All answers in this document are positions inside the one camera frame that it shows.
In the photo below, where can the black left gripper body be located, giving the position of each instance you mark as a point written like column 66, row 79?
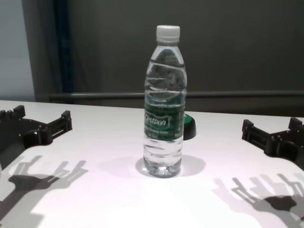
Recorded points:
column 21, row 130

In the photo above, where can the thin grey horizontal rail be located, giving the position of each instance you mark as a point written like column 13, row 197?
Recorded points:
column 95, row 96

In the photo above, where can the dark blue vertical post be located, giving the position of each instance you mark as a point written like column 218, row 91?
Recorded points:
column 63, row 47

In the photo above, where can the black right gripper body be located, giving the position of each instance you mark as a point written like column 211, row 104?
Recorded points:
column 287, row 145

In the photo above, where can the clear water bottle green label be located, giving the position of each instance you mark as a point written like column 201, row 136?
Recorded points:
column 164, row 133

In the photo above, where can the green YES button black base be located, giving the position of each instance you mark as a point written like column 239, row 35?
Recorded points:
column 190, row 128

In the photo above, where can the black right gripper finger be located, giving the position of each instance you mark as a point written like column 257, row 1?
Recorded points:
column 256, row 137
column 297, row 126

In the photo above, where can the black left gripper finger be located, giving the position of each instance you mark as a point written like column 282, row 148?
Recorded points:
column 59, row 128
column 19, row 111

